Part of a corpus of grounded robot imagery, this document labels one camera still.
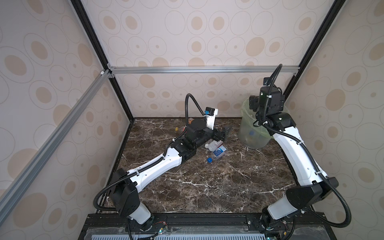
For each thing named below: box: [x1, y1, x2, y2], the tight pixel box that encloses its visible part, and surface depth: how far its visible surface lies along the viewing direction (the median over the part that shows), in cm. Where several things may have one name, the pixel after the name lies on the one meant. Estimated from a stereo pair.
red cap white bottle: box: [204, 140, 224, 152], surface depth 101 cm
